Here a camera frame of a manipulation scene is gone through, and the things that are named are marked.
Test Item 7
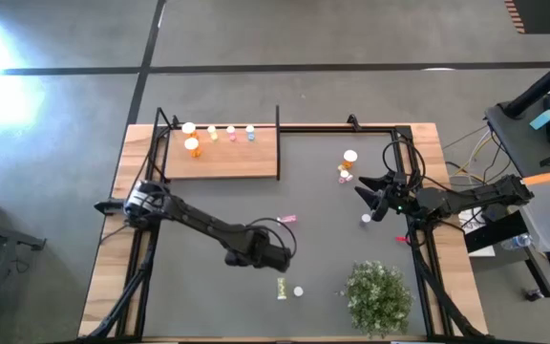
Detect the black floor mat striped edge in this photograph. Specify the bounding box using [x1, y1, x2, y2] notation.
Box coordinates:
[502, 0, 550, 35]

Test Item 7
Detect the dark grey side desk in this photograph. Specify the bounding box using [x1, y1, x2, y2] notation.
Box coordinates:
[483, 88, 550, 179]

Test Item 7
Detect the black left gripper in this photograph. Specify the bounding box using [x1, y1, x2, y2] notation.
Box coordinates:
[223, 227, 294, 274]

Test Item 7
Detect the light blue card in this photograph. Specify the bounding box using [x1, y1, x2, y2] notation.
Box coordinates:
[529, 109, 550, 132]

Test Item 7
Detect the black desk leg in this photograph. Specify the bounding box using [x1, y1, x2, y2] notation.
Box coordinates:
[463, 209, 550, 300]

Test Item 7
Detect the grey table mat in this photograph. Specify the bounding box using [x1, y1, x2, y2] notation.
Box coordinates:
[141, 131, 428, 338]

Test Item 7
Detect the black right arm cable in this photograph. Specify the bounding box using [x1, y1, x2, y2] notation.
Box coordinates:
[381, 138, 428, 193]

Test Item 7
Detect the white paper sheet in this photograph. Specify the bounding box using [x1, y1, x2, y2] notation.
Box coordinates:
[459, 208, 496, 259]

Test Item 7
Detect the thin black shelf end frame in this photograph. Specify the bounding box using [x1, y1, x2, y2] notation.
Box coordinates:
[274, 103, 282, 182]

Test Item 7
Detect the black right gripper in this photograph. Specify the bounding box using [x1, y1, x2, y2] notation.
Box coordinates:
[353, 170, 434, 223]

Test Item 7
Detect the artificial green bushy plant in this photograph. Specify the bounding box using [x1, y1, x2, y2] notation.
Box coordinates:
[340, 259, 416, 340]

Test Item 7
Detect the black table frame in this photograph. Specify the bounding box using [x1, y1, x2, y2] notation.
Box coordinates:
[74, 107, 494, 344]

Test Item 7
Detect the wooden shelf board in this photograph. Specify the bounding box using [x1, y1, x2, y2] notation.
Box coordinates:
[163, 125, 280, 183]

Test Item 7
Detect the small black box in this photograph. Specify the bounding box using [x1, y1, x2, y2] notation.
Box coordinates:
[94, 200, 127, 217]

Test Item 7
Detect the large orange pill bottle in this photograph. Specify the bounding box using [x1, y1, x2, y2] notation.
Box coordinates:
[183, 137, 203, 160]
[341, 149, 359, 172]
[181, 121, 201, 142]

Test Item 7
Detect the thick black pole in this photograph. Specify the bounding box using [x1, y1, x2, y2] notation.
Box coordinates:
[502, 46, 550, 119]

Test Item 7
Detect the yellow cable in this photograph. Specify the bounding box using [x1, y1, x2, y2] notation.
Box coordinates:
[449, 131, 513, 185]

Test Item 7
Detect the clear water bottle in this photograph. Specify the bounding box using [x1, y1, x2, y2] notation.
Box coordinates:
[500, 232, 535, 252]

